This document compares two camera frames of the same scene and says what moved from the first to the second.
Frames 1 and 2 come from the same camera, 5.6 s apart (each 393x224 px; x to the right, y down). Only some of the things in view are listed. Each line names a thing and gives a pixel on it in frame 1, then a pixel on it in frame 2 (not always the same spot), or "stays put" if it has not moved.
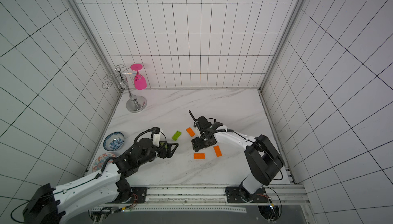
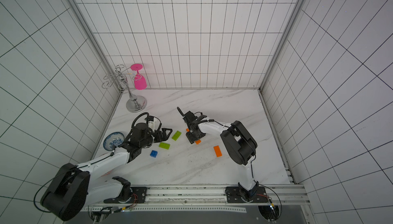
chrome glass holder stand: x=135 y=104 stays put
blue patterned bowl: x=113 y=141 stays put
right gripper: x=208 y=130 to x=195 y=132
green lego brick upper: x=175 y=136 stays put
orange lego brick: x=217 y=150 stays put
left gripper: x=169 y=153 to x=165 y=137
